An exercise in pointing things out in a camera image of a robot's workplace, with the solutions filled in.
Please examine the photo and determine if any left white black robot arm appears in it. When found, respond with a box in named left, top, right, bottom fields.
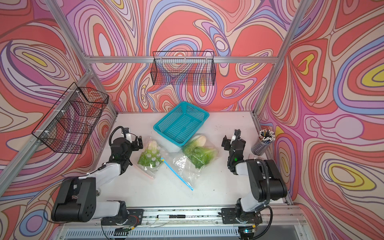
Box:
left=51, top=126, right=143, bottom=225

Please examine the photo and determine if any back black wire basket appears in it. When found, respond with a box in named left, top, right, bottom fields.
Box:
left=151, top=51, right=216, bottom=86

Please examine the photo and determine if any cup of pens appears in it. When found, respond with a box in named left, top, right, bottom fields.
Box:
left=251, top=129, right=276, bottom=156

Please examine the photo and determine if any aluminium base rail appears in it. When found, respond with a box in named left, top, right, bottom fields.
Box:
left=52, top=205, right=315, bottom=240

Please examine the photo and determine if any clear blue zip-top bag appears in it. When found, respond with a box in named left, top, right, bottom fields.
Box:
left=162, top=136, right=219, bottom=191

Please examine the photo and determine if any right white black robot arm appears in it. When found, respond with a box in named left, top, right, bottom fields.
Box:
left=221, top=130, right=288, bottom=224

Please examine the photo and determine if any teal plastic basket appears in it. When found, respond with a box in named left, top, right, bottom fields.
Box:
left=153, top=102, right=210, bottom=147

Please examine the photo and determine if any black wire basket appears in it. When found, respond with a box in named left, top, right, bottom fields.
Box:
left=32, top=83, right=109, bottom=154
left=151, top=51, right=216, bottom=86

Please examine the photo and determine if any green chinese cabbage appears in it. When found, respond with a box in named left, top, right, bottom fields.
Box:
left=182, top=135, right=219, bottom=169

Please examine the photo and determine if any left black wire basket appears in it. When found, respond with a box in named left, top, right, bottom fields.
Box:
left=32, top=83, right=109, bottom=154

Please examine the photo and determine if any aluminium frame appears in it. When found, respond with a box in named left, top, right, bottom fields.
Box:
left=0, top=0, right=313, bottom=208

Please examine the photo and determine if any small perforated bag with cabbage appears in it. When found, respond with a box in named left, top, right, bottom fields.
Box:
left=136, top=136, right=166, bottom=179

